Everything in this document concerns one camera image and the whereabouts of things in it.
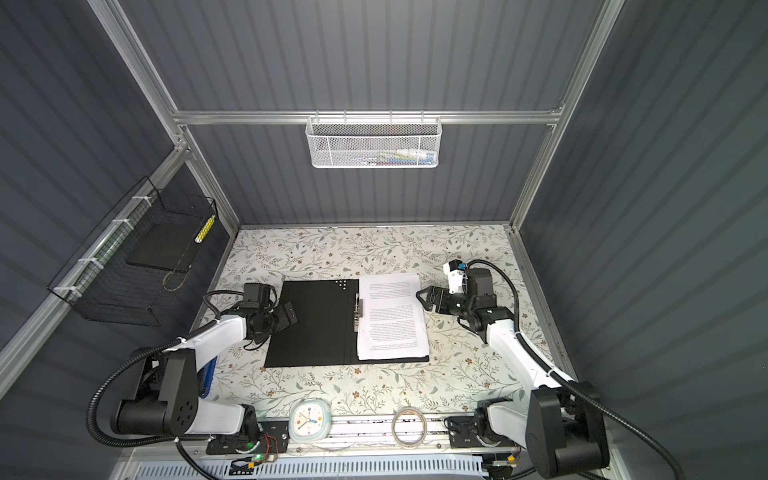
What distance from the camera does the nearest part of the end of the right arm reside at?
623 mm

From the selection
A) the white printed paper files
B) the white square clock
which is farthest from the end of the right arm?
the white square clock

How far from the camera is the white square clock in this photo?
736 mm

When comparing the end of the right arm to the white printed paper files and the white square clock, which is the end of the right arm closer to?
the white printed paper files

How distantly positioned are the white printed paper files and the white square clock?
17 centimetres

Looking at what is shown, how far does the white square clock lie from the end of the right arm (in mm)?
397

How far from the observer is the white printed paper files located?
2.95 feet

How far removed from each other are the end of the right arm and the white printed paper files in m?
0.06
